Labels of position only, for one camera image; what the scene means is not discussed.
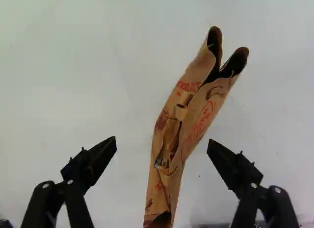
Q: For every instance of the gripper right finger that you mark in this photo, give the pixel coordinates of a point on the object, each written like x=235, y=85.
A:
x=235, y=166

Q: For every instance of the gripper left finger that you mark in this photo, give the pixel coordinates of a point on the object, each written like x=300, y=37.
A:
x=86, y=164

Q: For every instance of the brown paper grocery bag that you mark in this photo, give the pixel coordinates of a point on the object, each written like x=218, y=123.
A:
x=186, y=120

